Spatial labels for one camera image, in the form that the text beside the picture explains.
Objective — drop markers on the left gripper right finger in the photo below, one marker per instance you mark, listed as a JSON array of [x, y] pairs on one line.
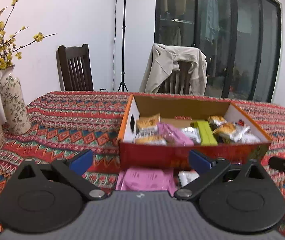
[[234, 197]]

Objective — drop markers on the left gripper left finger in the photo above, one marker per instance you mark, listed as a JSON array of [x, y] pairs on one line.
[[40, 198]]

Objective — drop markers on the white snack packet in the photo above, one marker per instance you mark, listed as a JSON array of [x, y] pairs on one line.
[[186, 177]]

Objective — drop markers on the green snack bar packet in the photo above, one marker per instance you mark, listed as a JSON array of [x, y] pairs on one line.
[[206, 134]]

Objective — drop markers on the mauve snack packet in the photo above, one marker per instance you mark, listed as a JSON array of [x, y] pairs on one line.
[[174, 135]]

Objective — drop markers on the pink snack packet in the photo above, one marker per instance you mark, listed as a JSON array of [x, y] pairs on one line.
[[144, 179]]

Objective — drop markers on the orange cracker packet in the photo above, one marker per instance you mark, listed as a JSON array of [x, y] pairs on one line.
[[146, 122]]

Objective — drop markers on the red patterned tablecloth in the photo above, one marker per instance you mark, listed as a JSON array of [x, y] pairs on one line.
[[65, 123]]

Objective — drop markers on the floral ceramic vase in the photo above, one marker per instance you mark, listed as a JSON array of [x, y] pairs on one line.
[[13, 102]]

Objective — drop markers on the orange cardboard box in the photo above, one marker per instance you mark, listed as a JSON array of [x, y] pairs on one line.
[[180, 111]]

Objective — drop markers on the chair with beige jacket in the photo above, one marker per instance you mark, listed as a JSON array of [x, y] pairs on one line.
[[179, 80]]

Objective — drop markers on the dark wooden chair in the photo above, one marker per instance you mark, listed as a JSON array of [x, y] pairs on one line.
[[75, 68]]

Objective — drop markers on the beige jacket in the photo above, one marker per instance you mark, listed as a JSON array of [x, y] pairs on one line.
[[164, 60]]

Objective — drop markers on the black framed glass door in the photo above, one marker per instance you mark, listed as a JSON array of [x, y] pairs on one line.
[[241, 40]]

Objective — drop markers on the yellow flower branches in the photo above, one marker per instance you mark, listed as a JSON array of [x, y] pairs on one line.
[[9, 50]]

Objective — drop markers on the studio light stand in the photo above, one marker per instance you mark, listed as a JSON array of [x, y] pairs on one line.
[[122, 86]]

